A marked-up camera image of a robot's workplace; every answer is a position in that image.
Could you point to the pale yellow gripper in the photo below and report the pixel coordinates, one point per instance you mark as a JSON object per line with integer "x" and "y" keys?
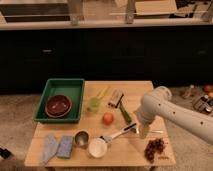
{"x": 146, "y": 127}

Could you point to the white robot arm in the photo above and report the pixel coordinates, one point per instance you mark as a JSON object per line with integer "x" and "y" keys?
{"x": 157, "y": 102}

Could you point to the white measuring cup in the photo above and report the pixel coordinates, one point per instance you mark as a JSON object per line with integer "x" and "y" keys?
{"x": 98, "y": 147}

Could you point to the green plastic cup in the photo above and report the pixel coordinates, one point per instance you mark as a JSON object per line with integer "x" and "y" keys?
{"x": 93, "y": 104}

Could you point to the small metal cup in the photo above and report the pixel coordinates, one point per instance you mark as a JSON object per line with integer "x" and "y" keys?
{"x": 81, "y": 139}

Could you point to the bunch of red grapes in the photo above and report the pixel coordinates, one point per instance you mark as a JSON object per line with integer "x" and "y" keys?
{"x": 153, "y": 147}

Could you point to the green pepper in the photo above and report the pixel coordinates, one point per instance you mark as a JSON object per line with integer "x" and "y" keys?
{"x": 125, "y": 114}

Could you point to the wooden table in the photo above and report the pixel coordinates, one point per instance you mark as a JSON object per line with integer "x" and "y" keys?
{"x": 125, "y": 151}

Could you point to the orange fruit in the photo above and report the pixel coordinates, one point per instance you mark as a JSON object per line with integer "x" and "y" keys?
{"x": 108, "y": 118}

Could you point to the brown and white box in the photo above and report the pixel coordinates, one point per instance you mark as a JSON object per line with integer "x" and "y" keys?
{"x": 115, "y": 98}

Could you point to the blue sponge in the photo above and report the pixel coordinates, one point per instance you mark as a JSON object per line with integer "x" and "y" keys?
{"x": 65, "y": 147}

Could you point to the green plastic tray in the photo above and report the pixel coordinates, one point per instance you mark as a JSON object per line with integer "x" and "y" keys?
{"x": 73, "y": 88}

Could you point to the dark red bowl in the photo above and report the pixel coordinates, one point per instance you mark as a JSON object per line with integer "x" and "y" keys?
{"x": 58, "y": 106}

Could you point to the grey blue cloth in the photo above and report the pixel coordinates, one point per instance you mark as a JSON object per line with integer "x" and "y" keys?
{"x": 50, "y": 148}

